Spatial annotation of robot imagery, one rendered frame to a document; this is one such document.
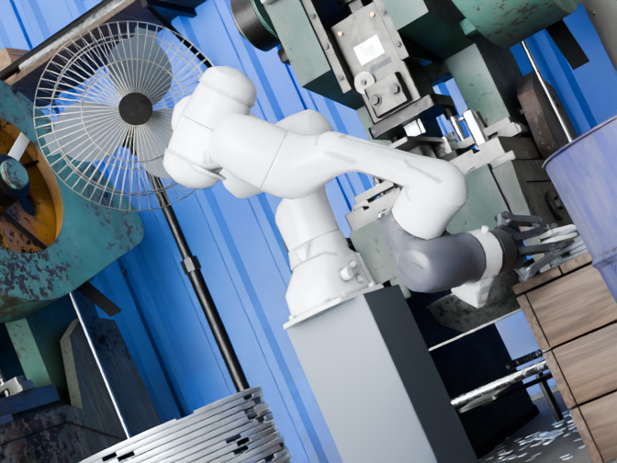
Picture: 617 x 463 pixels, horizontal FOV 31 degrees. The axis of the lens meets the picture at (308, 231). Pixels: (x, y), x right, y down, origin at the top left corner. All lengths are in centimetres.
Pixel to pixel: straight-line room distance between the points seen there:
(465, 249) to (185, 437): 60
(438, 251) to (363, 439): 49
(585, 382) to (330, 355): 47
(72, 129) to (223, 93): 154
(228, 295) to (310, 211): 236
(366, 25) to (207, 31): 170
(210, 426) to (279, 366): 292
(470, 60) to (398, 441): 131
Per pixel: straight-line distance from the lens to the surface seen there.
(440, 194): 181
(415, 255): 180
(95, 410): 388
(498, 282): 276
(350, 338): 213
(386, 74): 291
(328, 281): 210
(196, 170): 192
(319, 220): 219
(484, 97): 309
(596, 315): 205
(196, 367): 465
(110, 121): 343
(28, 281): 357
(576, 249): 212
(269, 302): 444
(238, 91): 193
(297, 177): 184
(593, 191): 155
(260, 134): 184
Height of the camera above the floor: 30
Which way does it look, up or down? 8 degrees up
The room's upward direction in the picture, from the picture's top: 24 degrees counter-clockwise
